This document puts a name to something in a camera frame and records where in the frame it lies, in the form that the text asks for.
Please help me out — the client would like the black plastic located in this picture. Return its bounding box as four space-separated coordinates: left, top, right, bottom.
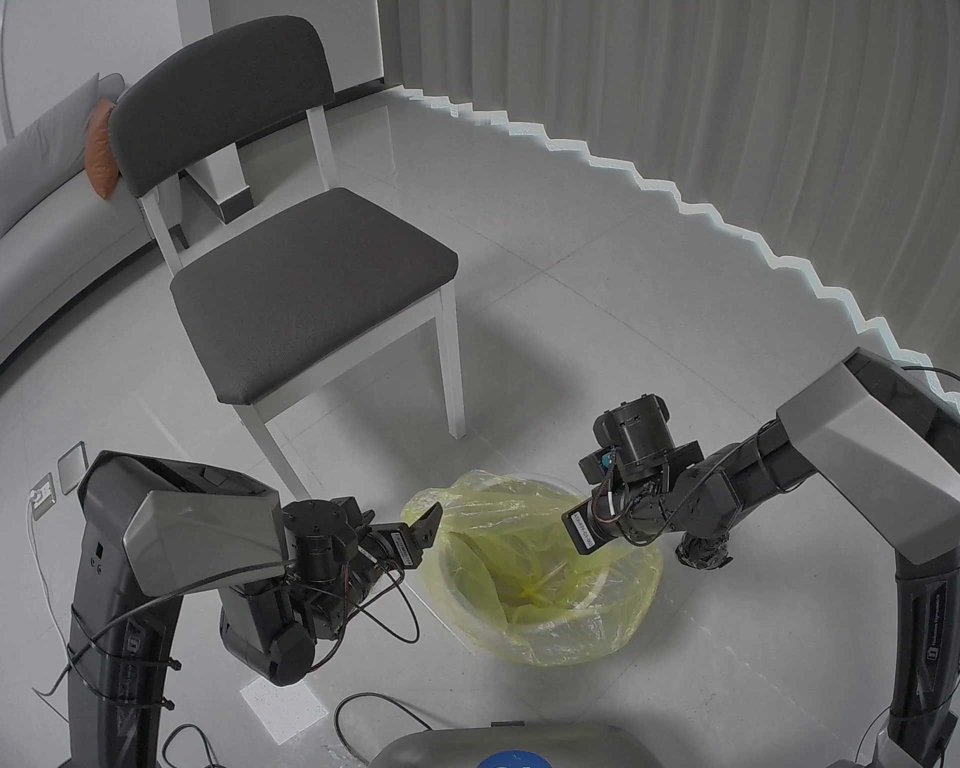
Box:
675 531 733 573

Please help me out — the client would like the black cable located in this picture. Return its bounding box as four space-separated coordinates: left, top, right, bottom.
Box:
161 723 220 768
333 692 445 762
330 558 423 646
855 720 901 768

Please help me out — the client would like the grey chair with white legs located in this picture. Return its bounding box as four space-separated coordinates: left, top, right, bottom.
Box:
108 15 468 505

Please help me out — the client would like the white cable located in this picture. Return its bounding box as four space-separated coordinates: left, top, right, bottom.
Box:
26 495 76 635

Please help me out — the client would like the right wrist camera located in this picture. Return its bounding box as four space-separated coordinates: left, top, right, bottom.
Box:
576 444 620 489

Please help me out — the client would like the light grey sofa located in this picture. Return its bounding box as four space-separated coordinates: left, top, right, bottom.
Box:
0 72 162 369

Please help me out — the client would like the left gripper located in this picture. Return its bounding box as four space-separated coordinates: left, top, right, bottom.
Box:
351 501 446 595

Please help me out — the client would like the orange cushion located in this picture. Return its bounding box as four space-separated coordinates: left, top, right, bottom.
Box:
84 99 121 201

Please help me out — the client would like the white trash bin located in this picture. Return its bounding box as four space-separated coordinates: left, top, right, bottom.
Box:
437 471 654 657

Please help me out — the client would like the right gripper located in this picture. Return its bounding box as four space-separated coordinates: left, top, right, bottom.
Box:
561 489 648 558

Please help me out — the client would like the beige curtain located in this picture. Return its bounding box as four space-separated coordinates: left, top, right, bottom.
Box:
378 0 960 399

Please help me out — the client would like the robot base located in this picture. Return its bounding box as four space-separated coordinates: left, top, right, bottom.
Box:
375 721 661 768

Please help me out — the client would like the yellow plastic bag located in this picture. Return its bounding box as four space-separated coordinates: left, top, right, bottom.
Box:
399 468 665 667

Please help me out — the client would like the grey cushion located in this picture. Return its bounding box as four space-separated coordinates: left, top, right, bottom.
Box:
0 72 104 226

